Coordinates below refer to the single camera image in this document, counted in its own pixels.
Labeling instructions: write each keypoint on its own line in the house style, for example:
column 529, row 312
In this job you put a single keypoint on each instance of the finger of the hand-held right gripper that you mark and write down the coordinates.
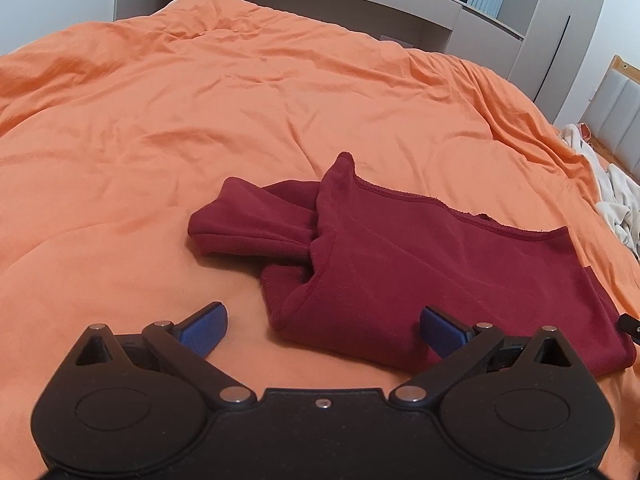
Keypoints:
column 630, row 327

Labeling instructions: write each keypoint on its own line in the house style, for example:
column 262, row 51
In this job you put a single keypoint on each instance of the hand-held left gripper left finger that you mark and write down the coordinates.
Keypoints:
column 202, row 330

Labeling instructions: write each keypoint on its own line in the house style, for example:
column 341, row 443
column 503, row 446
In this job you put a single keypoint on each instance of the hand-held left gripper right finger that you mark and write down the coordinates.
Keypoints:
column 442, row 334

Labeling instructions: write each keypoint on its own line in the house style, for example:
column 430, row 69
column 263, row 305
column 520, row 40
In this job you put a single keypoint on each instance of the dark red long-sleeved shirt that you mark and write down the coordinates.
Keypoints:
column 400, row 270

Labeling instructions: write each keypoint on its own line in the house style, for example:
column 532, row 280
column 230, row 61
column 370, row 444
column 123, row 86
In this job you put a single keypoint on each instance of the cream garment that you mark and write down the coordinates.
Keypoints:
column 620, row 195

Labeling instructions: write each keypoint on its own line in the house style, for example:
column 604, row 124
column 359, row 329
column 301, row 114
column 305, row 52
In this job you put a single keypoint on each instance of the grey padded headboard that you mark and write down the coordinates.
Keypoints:
column 617, row 110

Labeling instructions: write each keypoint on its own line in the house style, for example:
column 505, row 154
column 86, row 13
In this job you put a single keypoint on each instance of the orange duvet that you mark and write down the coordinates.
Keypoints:
column 200, row 110

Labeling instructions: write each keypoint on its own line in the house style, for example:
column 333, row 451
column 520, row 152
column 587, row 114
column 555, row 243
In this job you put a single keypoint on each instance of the grey built-in wardrobe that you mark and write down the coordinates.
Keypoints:
column 545, row 35

